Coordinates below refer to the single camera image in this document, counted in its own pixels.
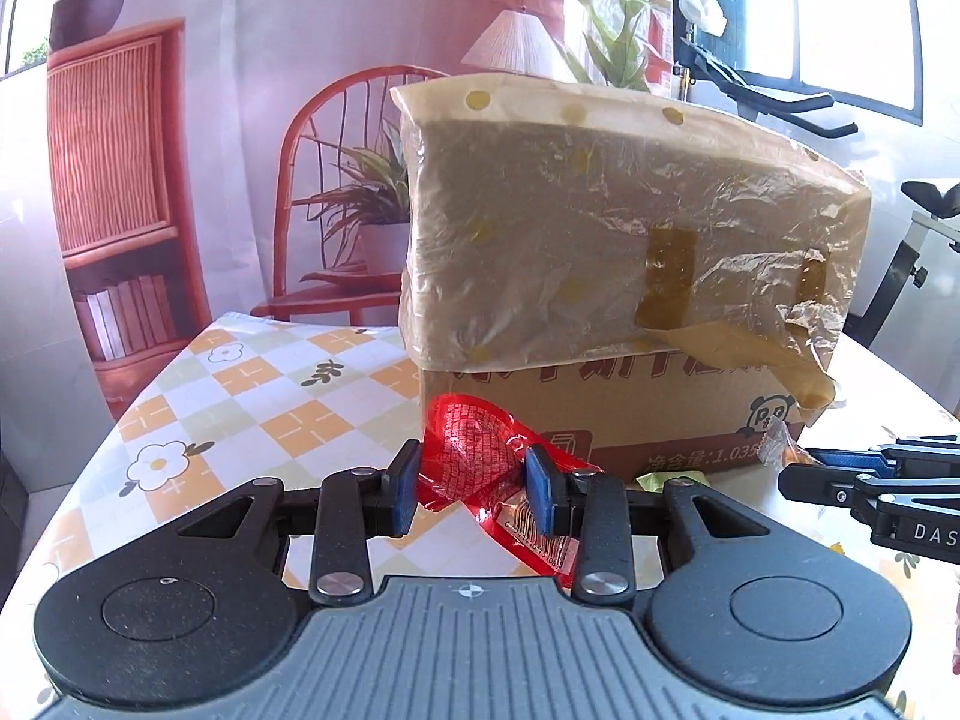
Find white cloth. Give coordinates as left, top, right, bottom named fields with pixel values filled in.
left=677, top=0, right=727, bottom=36

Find red transparent snack packet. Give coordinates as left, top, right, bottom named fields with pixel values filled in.
left=420, top=394, right=602, bottom=590

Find white exercise bike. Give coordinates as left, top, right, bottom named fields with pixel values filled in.
left=673, top=36, right=960, bottom=365

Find brown cardboard box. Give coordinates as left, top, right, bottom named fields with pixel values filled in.
left=420, top=341, right=822, bottom=482

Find printed room backdrop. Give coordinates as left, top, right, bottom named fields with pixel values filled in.
left=0, top=0, right=676, bottom=410

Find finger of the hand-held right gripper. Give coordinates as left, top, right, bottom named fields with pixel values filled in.
left=780, top=465, right=871, bottom=503
left=806, top=433, right=960, bottom=475

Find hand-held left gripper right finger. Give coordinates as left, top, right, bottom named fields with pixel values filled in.
left=525, top=446, right=758, bottom=605

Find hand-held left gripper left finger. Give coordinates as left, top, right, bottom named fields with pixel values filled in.
left=180, top=439, right=421, bottom=605

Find dark-framed window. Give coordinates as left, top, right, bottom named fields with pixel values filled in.
left=671, top=0, right=932, bottom=130

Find small green packet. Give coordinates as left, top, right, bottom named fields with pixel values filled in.
left=636, top=471, right=707, bottom=491

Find yellowish dotted plastic bag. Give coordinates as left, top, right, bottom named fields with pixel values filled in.
left=390, top=73, right=872, bottom=410

